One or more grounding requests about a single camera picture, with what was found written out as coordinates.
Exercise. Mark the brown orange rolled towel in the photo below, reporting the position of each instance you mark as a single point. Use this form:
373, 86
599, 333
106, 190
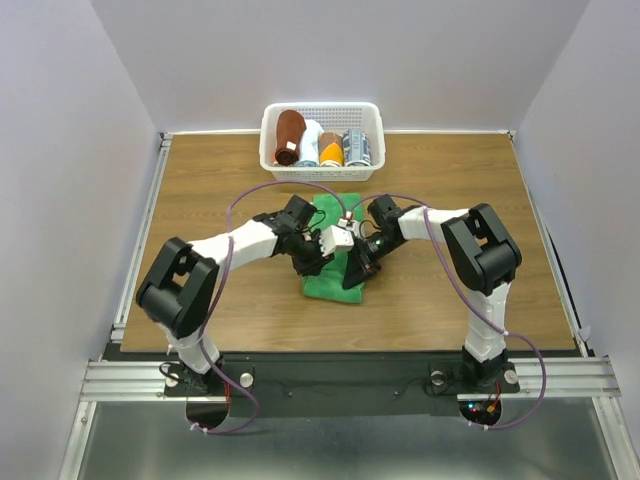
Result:
330, 146

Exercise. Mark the grey patterned rolled towel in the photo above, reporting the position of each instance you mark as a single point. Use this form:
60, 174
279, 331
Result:
356, 149

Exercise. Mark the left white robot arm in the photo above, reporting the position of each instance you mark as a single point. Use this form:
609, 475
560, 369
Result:
185, 281

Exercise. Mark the green towel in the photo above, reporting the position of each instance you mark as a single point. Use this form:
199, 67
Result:
328, 285

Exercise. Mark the white blue rolled towel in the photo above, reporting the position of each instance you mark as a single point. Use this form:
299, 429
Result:
309, 145

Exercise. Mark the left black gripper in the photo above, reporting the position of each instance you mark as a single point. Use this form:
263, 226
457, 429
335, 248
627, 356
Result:
313, 265

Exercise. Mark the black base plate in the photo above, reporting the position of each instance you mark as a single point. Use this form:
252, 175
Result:
333, 384

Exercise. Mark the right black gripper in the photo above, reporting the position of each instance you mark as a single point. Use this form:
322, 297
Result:
360, 265

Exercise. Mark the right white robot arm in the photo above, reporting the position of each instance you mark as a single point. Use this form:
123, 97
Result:
479, 256

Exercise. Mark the white plastic basket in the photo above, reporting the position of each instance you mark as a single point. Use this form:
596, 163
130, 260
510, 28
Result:
334, 117

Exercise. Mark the aluminium frame rail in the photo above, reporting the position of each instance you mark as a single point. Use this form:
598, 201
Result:
121, 381

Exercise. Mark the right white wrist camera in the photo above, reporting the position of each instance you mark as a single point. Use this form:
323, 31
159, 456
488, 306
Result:
349, 223

